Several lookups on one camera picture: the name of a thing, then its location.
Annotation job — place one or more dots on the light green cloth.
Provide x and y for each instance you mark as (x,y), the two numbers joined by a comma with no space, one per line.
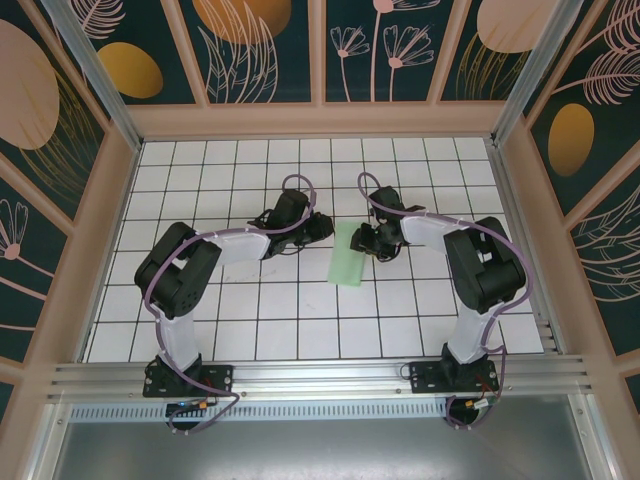
(345,267)

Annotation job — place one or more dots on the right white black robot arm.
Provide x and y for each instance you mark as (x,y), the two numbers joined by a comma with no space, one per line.
(425,235)

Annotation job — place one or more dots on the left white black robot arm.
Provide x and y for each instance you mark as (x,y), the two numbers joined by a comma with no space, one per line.
(240,245)

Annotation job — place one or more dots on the grey metal sheet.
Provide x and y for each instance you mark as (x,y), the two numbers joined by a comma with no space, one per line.
(320,450)

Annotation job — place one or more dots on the aluminium side rail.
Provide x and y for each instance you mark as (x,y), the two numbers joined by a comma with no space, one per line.
(525,250)

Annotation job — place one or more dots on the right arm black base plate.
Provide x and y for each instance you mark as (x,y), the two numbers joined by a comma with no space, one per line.
(425,380)

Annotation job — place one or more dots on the long aluminium mounting rail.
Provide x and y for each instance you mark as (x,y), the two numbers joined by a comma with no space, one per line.
(320,375)

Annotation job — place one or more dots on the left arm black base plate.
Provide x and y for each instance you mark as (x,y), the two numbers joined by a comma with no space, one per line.
(220,380)

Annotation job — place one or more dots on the aluminium frame post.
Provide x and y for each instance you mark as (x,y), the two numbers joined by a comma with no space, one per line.
(530,75)
(100,90)

